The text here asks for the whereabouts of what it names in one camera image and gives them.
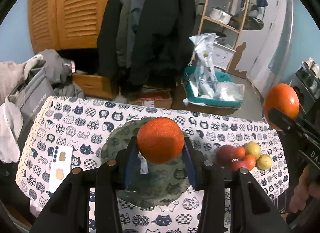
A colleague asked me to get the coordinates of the white sticker sheet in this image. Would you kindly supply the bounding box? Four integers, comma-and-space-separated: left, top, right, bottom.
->
49, 146, 73, 193

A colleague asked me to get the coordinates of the wooden shelf rack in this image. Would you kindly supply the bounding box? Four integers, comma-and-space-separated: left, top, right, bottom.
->
195, 0, 254, 74

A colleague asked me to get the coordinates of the white cooking pot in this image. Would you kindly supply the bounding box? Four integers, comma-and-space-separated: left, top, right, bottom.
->
209, 7, 232, 25

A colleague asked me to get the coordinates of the white patterned storage box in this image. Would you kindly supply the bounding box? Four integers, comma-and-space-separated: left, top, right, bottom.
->
212, 42, 235, 70

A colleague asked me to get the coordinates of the white towel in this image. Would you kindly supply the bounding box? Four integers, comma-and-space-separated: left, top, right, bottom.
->
1, 54, 44, 163

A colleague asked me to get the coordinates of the bright red apple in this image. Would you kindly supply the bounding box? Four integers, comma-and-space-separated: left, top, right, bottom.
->
231, 160, 249, 171

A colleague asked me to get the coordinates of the yellow-green pear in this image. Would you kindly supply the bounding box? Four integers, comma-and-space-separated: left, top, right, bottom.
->
244, 141, 261, 160

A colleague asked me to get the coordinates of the green-yellow pear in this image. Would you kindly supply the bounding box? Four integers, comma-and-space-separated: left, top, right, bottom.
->
256, 154, 273, 170

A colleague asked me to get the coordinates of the orange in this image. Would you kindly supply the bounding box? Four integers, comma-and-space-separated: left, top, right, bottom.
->
137, 117, 184, 165
263, 83, 299, 130

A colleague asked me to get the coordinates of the grey storage bag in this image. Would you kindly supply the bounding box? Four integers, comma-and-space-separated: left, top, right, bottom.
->
16, 67, 55, 149

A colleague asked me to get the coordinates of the dark red apple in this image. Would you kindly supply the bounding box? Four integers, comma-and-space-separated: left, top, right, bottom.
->
216, 145, 235, 167

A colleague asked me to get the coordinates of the small orange tangerine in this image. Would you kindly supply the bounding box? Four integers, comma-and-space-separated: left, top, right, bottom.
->
234, 146, 246, 159

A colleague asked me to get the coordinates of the cardboard box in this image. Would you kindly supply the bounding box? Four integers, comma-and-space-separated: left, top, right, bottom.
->
124, 90, 172, 109

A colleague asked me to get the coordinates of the cat pattern tablecloth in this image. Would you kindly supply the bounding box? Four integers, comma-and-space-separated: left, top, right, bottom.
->
16, 96, 289, 232

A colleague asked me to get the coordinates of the person's right hand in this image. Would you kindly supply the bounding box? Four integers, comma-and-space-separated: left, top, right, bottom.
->
290, 165, 320, 213

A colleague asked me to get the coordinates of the dark green patterned plate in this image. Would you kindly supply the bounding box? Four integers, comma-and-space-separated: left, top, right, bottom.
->
100, 117, 190, 208

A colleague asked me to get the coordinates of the patterned plastic bag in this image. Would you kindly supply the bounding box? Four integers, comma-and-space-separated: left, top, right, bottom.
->
189, 33, 218, 99

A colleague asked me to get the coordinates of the black hanging coat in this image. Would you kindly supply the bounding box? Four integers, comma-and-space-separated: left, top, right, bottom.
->
97, 0, 196, 91

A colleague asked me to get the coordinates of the wooden louvered wardrobe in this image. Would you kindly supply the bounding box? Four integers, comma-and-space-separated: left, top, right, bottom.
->
28, 0, 108, 53

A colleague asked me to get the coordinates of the teal cardboard tray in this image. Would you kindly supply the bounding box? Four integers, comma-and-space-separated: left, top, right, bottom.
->
183, 67, 245, 109

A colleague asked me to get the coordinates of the grey clothes pile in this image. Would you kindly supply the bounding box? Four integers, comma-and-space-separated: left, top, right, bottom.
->
39, 49, 85, 99

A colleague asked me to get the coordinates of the shoe rack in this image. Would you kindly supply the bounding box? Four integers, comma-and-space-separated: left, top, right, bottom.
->
290, 57, 319, 114

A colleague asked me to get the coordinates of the clear plastic bag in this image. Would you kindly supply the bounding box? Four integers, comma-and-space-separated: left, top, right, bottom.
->
214, 82, 245, 102

